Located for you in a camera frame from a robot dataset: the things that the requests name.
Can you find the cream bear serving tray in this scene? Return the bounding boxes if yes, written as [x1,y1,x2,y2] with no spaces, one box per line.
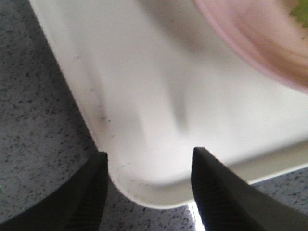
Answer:
[30,0,308,209]

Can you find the green lettuce leaf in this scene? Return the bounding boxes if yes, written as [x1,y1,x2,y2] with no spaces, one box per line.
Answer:
[290,0,308,28]

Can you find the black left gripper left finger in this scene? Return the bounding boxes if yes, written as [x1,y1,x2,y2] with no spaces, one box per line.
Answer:
[0,152,108,231]

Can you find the pink round plate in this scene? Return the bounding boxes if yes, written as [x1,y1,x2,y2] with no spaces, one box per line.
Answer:
[195,0,308,93]

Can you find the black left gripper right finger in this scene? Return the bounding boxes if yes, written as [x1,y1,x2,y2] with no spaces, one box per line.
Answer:
[191,147,308,231]

